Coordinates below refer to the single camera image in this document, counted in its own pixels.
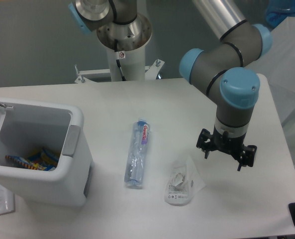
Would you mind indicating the white base bracket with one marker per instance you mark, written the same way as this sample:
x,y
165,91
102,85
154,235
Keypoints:
x,y
103,75

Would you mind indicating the blue water jug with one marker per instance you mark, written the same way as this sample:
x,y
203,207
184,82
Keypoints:
x,y
278,10

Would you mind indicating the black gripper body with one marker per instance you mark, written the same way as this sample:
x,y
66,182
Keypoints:
x,y
226,144

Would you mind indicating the clear plastic wrapper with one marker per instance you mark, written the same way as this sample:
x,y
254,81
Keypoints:
x,y
184,182

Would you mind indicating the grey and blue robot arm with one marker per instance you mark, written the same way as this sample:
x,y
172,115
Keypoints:
x,y
220,74

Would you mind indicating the crushed clear plastic bottle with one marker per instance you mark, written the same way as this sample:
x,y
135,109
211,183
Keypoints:
x,y
135,166

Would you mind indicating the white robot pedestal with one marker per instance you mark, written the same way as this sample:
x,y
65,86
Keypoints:
x,y
130,64

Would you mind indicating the white trash can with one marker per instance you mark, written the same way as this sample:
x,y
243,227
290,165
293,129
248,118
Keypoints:
x,y
26,128

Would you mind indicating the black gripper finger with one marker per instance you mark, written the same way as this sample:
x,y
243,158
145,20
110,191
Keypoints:
x,y
247,156
205,142

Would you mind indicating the white side table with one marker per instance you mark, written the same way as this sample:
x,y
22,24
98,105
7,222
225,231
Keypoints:
x,y
278,65

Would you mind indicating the colourful snack wrappers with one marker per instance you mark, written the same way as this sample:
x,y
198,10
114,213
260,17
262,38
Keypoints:
x,y
42,160

